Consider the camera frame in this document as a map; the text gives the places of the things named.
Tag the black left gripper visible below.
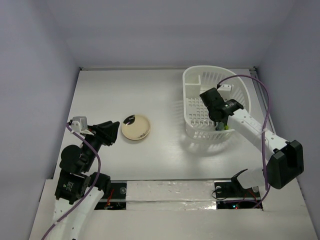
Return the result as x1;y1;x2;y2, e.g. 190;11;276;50
82;119;120;170

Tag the blue patterned plate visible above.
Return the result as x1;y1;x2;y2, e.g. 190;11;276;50
215;122;225;131

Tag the cream plate with dark mark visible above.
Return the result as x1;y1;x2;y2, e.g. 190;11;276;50
121;114;151;141

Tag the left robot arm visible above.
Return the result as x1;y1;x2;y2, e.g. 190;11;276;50
43;116;120;240

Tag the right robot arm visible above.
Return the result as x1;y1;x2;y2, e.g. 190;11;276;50
100;88;276;196

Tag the white plastic dish rack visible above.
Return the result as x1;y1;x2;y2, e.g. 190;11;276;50
182;65;251;143

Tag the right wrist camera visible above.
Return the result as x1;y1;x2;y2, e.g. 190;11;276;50
217;84;233;99

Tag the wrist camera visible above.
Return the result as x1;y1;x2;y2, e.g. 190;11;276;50
217;84;233;99
70;116;88;133

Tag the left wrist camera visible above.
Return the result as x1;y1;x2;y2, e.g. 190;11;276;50
70;116;88;133

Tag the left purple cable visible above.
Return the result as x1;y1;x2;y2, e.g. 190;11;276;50
39;122;102;240

